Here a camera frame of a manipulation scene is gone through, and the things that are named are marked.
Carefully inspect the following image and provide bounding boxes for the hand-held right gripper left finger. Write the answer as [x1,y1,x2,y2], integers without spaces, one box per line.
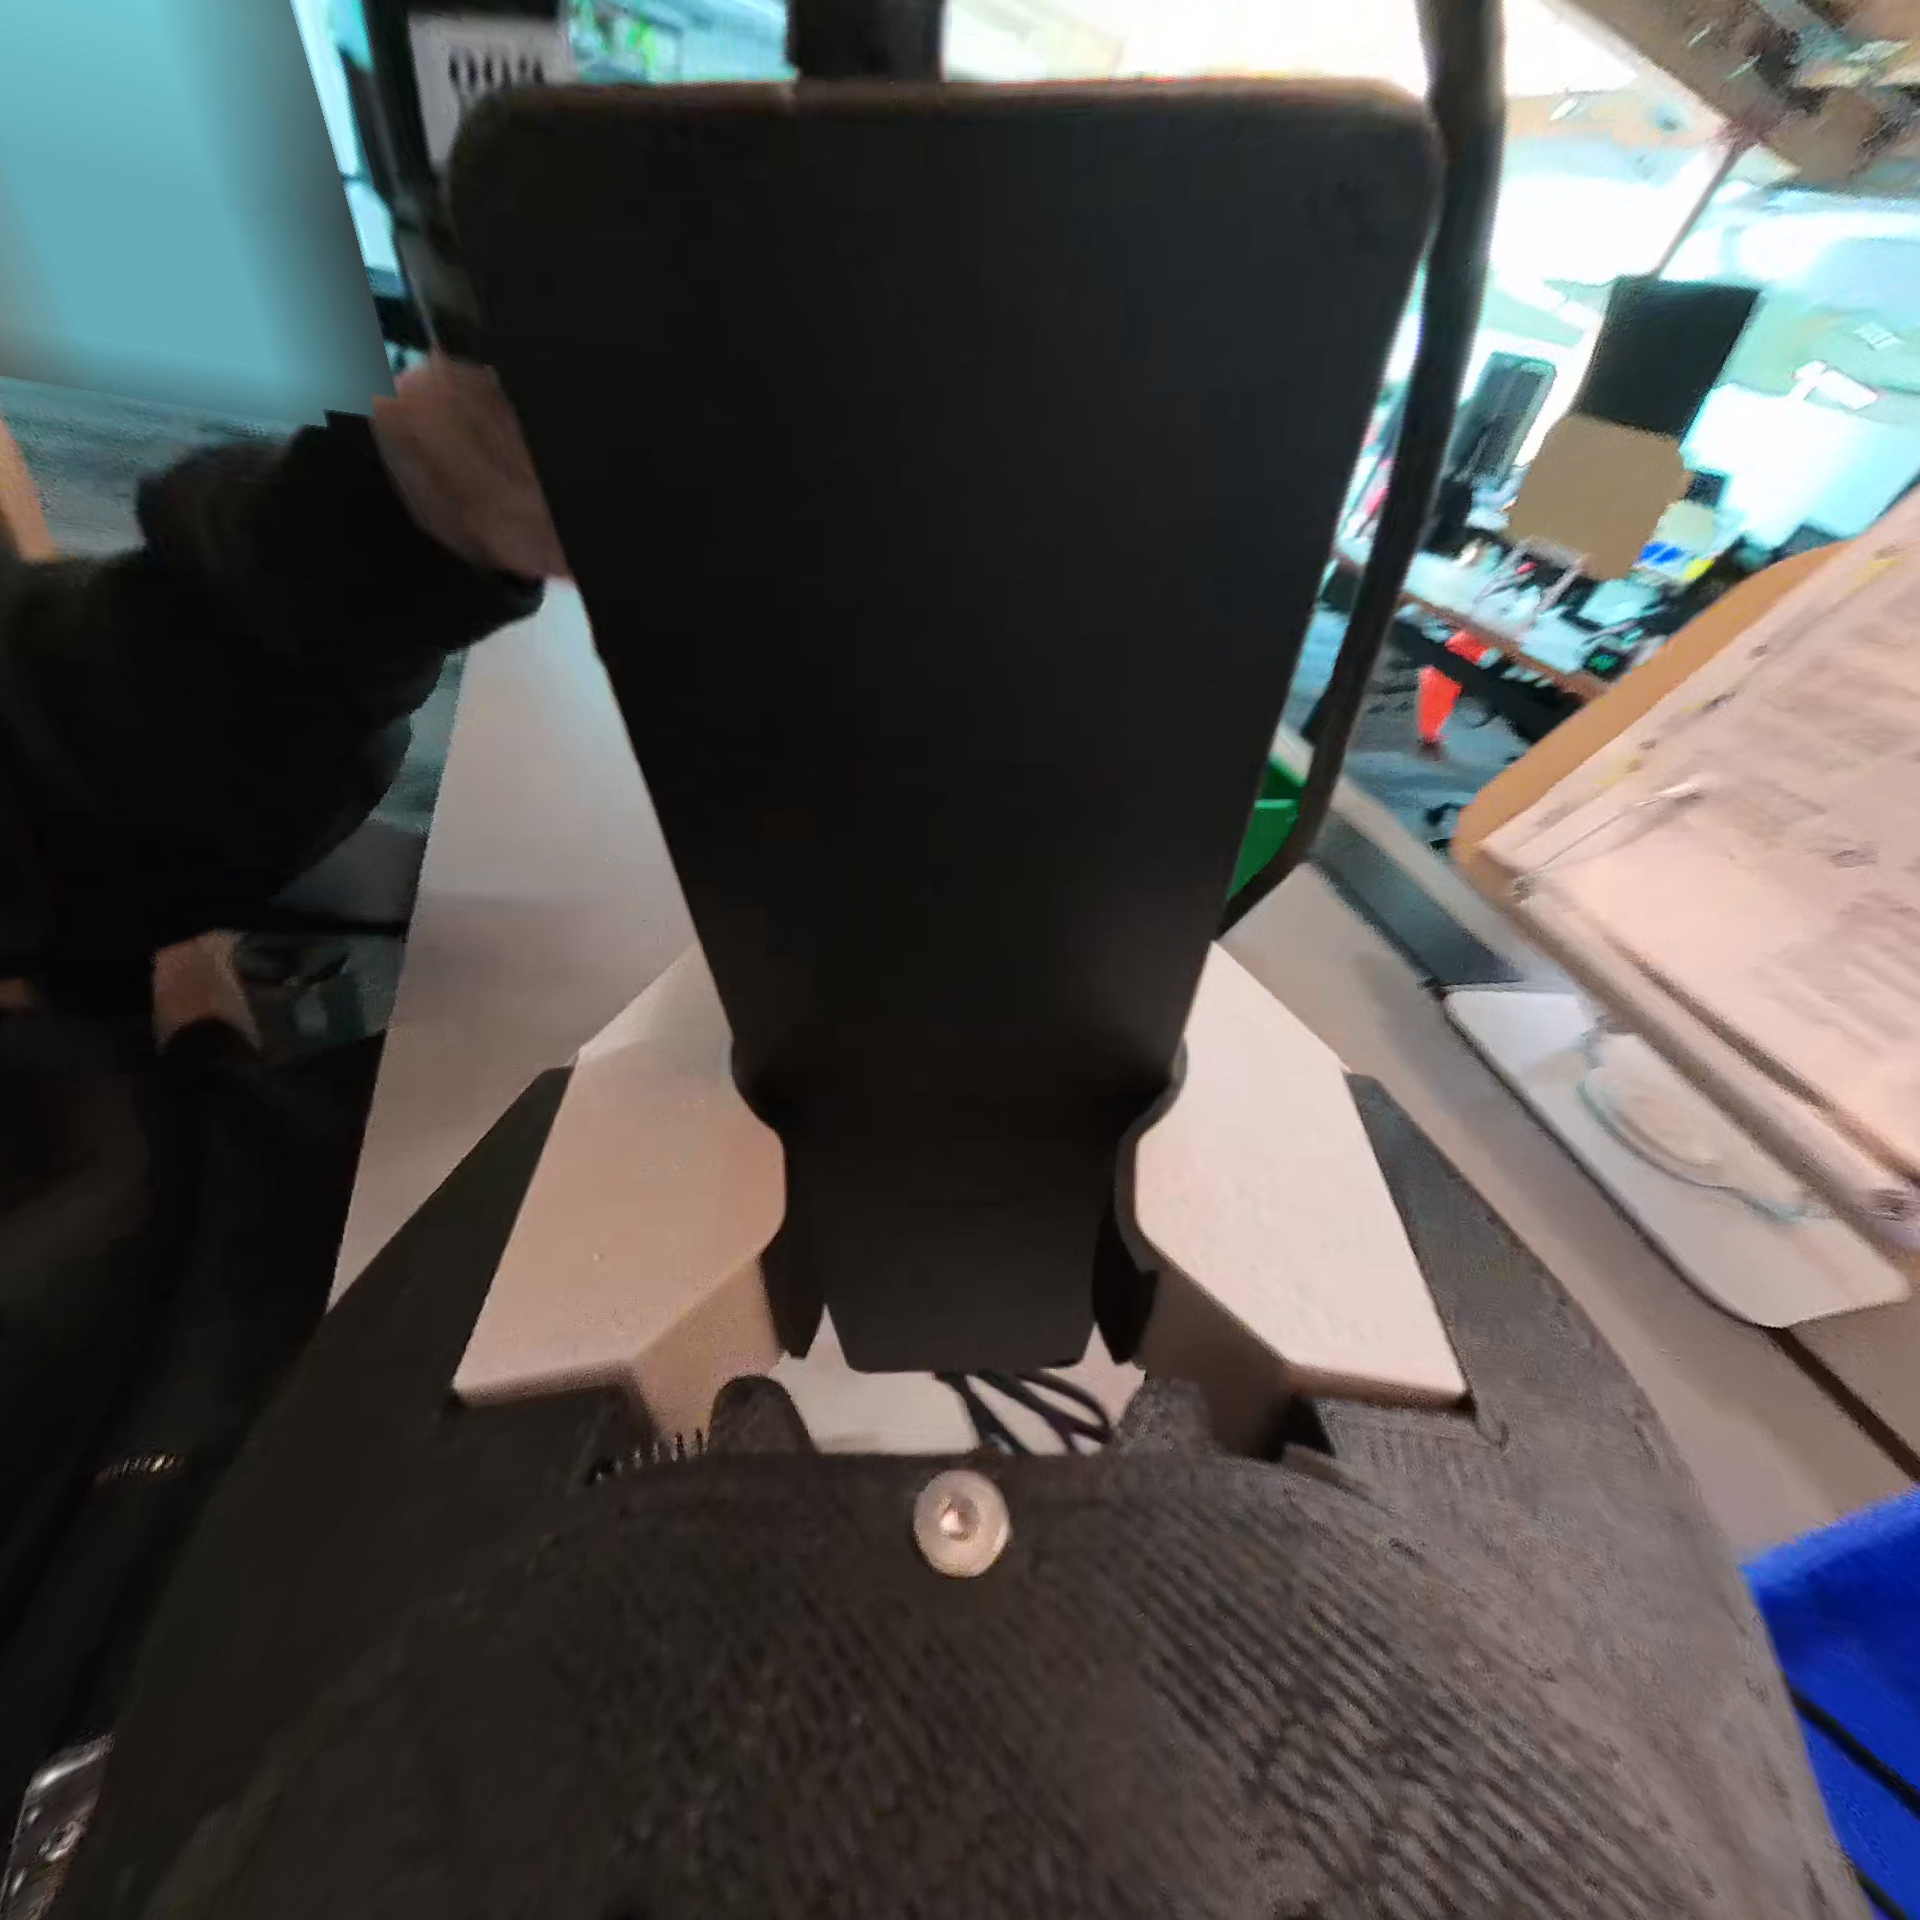
[450,945,826,1431]

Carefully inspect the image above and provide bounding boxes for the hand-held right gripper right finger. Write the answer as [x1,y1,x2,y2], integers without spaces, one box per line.
[1100,943,1472,1452]

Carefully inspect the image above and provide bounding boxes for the thick black braided cable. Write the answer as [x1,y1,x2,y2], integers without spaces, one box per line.
[784,0,950,87]

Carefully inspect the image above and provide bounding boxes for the black port device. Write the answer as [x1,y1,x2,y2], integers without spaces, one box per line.
[448,76,1450,1377]

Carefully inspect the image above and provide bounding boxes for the thin black cable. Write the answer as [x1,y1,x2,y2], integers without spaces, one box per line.
[1218,0,1509,911]

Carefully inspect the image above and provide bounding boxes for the person's left forearm black sleeve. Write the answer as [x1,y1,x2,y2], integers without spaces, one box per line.
[0,409,544,986]

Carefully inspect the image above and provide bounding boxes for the person's left hand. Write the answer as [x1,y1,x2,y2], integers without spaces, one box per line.
[368,357,576,586]

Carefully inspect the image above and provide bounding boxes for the green plastic bin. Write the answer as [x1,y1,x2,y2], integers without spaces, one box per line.
[1226,755,1302,898]

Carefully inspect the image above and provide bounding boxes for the person's black jacket torso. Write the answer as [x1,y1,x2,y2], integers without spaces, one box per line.
[0,960,394,1741]

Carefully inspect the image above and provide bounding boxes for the wooden document stand with papers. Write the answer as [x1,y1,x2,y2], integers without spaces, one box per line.
[1448,492,1920,1235]

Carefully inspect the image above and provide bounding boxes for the blue plastic bin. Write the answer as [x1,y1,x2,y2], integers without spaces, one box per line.
[1737,1482,1920,1920]

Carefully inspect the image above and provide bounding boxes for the beige panel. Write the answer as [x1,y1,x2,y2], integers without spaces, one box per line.
[1503,409,1692,584]

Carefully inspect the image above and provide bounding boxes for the black standing panel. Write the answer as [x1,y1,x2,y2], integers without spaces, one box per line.
[1580,275,1762,442]

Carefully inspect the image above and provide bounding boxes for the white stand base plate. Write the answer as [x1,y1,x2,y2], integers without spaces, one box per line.
[1440,979,1917,1333]

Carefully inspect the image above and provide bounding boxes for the thin blue wires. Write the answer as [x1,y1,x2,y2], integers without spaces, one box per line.
[935,1364,1121,1457]

